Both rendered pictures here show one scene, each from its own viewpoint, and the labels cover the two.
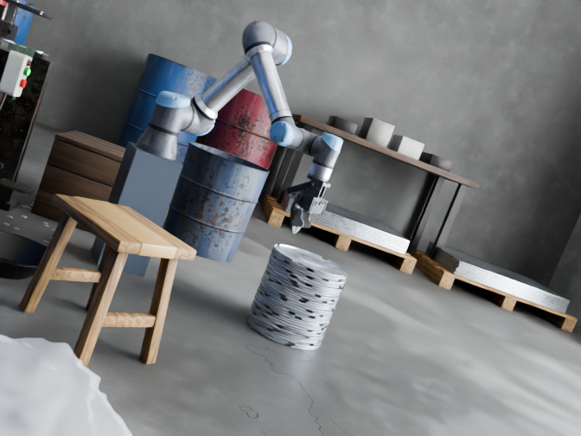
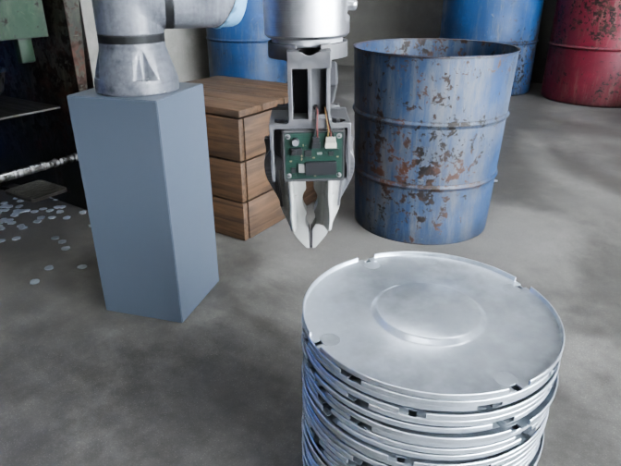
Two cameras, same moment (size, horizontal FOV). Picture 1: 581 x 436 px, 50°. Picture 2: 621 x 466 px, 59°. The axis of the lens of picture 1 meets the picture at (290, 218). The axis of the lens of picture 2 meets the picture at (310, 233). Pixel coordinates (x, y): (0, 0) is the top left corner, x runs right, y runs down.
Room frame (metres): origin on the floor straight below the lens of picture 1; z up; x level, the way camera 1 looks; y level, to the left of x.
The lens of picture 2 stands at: (1.79, -0.39, 0.64)
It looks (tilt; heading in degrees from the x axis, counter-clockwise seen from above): 25 degrees down; 43
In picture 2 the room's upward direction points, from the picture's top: straight up
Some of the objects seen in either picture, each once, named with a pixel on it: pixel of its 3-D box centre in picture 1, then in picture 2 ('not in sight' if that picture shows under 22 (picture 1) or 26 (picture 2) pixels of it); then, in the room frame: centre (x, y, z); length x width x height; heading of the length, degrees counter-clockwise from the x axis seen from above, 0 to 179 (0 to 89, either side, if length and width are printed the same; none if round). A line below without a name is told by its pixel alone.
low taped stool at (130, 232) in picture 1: (105, 278); not in sight; (1.61, 0.40, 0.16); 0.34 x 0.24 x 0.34; 50
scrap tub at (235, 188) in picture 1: (213, 201); (426, 137); (3.09, 0.39, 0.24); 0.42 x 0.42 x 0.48
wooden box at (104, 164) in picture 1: (98, 183); (230, 149); (2.78, 0.86, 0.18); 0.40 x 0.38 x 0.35; 100
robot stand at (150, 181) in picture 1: (136, 208); (152, 201); (2.33, 0.56, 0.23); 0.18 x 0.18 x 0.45; 27
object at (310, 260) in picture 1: (310, 260); (428, 311); (2.27, -0.13, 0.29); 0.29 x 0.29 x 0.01
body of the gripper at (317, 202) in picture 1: (313, 195); (309, 110); (2.15, -0.04, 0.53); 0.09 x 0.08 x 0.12; 44
